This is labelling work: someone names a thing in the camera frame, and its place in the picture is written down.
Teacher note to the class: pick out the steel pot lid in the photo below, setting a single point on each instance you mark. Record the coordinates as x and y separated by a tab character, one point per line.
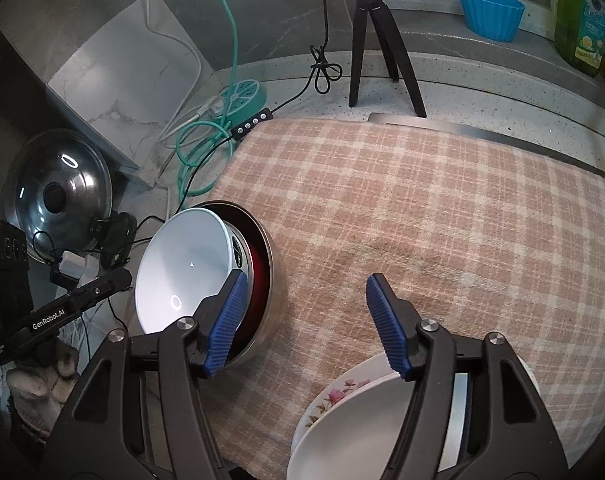
77	185

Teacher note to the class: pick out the red and black bowl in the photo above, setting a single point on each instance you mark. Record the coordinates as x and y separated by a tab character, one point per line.
260	280

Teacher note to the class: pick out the floral rimmed white plate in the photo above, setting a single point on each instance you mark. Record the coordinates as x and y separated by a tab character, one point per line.
332	400

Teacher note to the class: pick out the stainless steel bowl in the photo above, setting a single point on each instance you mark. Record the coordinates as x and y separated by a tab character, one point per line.
275	305

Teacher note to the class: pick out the blue fluted container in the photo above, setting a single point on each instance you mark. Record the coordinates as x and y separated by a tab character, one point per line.
490	12

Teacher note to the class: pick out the white adapter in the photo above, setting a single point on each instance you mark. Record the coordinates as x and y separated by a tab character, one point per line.
75	265

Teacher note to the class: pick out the metal strip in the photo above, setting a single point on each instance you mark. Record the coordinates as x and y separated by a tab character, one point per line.
482	132

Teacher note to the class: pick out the black round device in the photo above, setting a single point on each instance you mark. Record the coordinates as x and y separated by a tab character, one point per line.
115	237

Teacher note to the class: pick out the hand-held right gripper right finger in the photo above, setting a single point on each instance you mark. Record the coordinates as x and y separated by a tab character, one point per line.
385	320

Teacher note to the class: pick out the green dish soap bottle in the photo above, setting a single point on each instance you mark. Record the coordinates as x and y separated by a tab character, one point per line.
580	20

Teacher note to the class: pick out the round teal power strip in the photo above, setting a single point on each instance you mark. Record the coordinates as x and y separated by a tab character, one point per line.
247	95

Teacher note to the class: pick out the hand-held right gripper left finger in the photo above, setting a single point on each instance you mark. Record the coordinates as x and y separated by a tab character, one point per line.
227	320

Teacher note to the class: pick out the person's left hand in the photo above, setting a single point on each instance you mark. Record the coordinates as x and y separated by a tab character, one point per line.
37	385

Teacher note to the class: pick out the checked beige cloth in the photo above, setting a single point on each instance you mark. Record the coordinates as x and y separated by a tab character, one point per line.
432	210

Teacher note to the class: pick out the plain white plate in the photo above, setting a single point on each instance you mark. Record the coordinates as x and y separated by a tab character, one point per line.
352	440

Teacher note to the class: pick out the black tripod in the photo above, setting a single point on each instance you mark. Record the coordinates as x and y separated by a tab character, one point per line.
367	0

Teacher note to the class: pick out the light blue bowl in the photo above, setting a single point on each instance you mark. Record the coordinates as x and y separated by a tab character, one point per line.
182	260

